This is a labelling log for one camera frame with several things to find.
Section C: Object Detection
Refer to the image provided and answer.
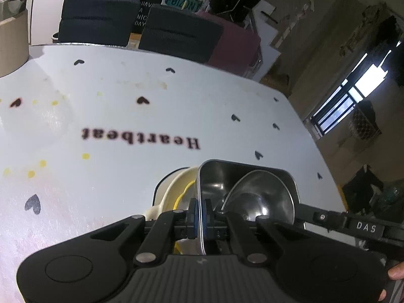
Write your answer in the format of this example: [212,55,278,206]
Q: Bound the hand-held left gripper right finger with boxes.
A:
[202,199,316,265]

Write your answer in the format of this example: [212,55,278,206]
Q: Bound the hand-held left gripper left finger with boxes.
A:
[74,197,201,266]

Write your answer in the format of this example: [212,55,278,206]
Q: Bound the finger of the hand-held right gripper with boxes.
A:
[297,204,348,232]

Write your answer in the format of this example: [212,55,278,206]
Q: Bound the cream oval dish with handles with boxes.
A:
[144,166,203,256]

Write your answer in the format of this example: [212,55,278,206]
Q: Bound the rectangular steel tray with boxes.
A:
[197,160,300,256]

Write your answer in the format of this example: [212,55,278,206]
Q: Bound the round steel bowl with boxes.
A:
[220,169,295,225]

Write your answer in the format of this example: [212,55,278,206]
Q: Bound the person's right hand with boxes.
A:
[379,264,404,302]

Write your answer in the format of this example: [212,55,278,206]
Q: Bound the dark cloth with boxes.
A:
[342,165,385,213]

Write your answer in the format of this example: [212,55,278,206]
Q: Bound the net basket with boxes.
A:
[351,100,383,140]

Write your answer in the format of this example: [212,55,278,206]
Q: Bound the balcony window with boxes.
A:
[310,40,404,140]

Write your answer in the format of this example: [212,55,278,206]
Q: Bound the maroon chair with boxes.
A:
[196,10,263,78]

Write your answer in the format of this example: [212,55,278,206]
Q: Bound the dark blue chair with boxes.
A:
[138,4,225,65]
[58,0,141,47]

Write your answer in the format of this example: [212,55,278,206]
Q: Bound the white cabinet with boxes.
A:
[242,0,282,83]

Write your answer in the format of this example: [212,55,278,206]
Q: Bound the black sign board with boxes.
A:
[130,0,165,36]

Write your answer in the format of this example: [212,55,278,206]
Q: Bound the green sign plate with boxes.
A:
[160,0,203,15]

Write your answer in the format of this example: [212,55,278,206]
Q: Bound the beige cylindrical container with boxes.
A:
[0,9,31,78]

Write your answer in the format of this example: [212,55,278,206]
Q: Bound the steel pot with wooden knob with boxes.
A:
[0,0,30,23]

